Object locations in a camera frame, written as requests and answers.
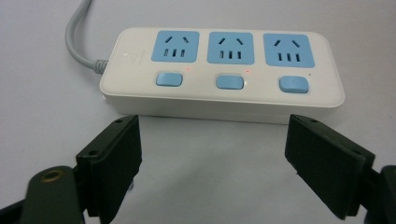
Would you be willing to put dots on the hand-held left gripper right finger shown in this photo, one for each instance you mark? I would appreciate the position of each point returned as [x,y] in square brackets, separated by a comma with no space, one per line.
[327,161]

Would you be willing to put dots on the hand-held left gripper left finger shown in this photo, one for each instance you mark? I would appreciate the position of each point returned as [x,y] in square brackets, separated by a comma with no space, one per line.
[115,161]

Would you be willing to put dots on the white and blue power strip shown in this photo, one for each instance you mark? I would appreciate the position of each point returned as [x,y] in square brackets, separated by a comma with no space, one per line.
[214,77]

